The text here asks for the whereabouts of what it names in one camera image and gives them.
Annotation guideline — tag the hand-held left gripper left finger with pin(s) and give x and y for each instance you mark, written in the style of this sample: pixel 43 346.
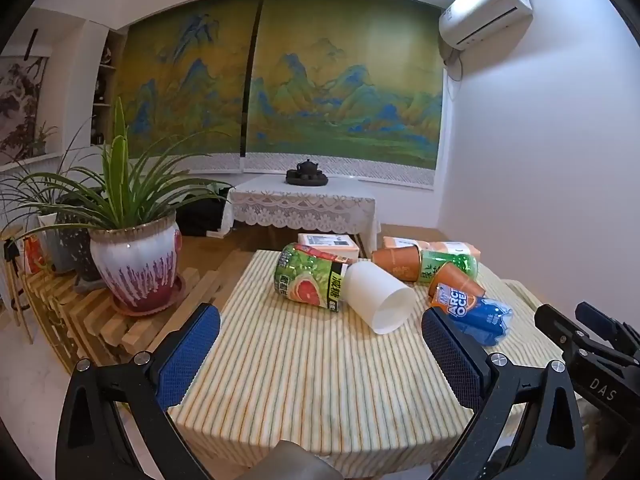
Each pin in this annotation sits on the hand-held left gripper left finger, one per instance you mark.
pixel 187 355

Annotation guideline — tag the white orange plant pot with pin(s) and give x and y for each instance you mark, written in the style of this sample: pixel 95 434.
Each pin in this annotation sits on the white orange plant pot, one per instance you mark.
pixel 37 255

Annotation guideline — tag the white air conditioner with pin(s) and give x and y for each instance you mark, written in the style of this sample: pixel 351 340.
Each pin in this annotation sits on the white air conditioner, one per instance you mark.
pixel 482 7

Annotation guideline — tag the air conditioner pipe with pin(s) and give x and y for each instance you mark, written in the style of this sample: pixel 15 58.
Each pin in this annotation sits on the air conditioner pipe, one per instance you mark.
pixel 452 62

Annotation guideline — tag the black bag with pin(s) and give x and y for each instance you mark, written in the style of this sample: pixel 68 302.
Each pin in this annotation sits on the black bag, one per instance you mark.
pixel 200 215

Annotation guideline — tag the green long-leaf plant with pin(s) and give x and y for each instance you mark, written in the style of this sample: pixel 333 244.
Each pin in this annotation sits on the green long-leaf plant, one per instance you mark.
pixel 117 180

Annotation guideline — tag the blue plastic bottle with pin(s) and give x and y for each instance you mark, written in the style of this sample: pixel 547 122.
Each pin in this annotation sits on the blue plastic bottle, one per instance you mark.
pixel 477 316

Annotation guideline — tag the small potted plant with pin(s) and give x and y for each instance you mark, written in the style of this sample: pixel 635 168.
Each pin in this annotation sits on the small potted plant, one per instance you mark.
pixel 40 140

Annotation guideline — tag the cardboard box with label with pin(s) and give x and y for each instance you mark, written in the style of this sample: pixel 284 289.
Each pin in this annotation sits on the cardboard box with label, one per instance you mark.
pixel 327 246

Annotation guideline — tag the green grapefruit print cup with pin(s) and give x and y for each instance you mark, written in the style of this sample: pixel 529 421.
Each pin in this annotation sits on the green grapefruit print cup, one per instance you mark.
pixel 310 280

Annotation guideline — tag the white lace tablecloth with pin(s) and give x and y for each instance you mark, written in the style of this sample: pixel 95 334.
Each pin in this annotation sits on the white lace tablecloth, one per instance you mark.
pixel 300 202

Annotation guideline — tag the ink painting wall scroll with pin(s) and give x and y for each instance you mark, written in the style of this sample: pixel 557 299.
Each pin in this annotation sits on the ink painting wall scroll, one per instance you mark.
pixel 20 105

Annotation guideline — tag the green plastic bottle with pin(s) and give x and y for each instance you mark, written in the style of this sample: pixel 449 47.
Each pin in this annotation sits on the green plastic bottle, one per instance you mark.
pixel 450 261

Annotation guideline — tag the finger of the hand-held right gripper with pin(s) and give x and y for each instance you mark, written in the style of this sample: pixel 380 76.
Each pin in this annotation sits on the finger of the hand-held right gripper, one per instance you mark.
pixel 602 321
pixel 555 324

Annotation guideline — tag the white cup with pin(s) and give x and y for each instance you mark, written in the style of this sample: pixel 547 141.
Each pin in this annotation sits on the white cup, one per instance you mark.
pixel 380 300

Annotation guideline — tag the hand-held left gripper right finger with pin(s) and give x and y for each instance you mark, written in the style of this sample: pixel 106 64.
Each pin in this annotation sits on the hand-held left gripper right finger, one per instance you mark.
pixel 452 360

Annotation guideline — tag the dark speckled plant pot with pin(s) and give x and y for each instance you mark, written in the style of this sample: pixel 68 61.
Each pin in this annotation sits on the dark speckled plant pot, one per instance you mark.
pixel 75 245

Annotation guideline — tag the narrow landscape painting blind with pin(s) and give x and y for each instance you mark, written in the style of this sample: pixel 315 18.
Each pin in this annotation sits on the narrow landscape painting blind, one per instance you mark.
pixel 185 90

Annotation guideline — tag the brown paper cup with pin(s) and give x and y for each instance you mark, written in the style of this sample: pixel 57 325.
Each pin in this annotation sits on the brown paper cup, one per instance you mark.
pixel 456 280
pixel 397 262

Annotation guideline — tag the white purple ceramic plant pot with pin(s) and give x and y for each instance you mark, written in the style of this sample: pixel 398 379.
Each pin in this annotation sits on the white purple ceramic plant pot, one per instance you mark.
pixel 135 260

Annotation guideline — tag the orange parcel package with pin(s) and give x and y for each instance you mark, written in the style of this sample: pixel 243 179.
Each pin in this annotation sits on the orange parcel package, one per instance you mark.
pixel 440 246

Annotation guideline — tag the wide landscape painting blind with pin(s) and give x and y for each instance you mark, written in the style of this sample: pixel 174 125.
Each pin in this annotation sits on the wide landscape painting blind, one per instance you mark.
pixel 345 90

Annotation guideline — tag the dark tea tray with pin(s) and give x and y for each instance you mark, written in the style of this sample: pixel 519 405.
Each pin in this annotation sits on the dark tea tray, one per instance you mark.
pixel 306 179

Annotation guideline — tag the striped yellow tablecloth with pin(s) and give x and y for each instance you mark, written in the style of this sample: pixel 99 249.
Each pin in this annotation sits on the striped yellow tablecloth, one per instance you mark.
pixel 310 375

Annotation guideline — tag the brown pot saucer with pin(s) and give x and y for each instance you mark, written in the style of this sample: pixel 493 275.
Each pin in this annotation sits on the brown pot saucer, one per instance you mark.
pixel 172 296

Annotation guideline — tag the white wall shelf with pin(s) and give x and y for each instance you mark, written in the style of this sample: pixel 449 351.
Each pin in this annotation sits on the white wall shelf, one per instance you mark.
pixel 102 95

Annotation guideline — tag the thin-leaf green plant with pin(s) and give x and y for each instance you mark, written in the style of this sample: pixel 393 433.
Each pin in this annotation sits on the thin-leaf green plant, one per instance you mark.
pixel 30 185

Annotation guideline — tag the wooden slat bench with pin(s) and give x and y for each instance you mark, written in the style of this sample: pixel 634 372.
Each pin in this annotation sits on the wooden slat bench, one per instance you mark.
pixel 75 320

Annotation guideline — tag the dark teapot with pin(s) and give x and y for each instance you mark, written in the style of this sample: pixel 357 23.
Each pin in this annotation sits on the dark teapot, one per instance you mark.
pixel 308 166

